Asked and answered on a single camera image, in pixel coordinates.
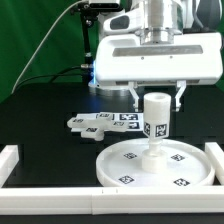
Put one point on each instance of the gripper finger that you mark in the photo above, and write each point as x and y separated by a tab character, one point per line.
180	89
137	105

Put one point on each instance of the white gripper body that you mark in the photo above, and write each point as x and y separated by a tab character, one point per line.
193	58

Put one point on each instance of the white cross table base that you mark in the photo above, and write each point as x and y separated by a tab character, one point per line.
95	128

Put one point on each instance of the white round table top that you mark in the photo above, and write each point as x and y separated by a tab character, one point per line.
133	163

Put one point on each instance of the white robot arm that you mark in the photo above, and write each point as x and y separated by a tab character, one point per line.
156	43

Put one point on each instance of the white marker sheet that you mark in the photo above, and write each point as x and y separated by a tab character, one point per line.
135	119

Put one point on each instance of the white right fence bar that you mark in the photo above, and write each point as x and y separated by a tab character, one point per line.
216	157

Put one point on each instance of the white fence bar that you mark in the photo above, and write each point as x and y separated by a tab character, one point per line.
9	158
111	200
216	157

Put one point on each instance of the white front fence bar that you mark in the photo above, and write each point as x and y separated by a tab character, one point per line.
111	200

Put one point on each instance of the white left fence bar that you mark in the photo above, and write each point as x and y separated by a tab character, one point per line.
9	158

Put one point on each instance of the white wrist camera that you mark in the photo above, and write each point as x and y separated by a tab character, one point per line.
125	23

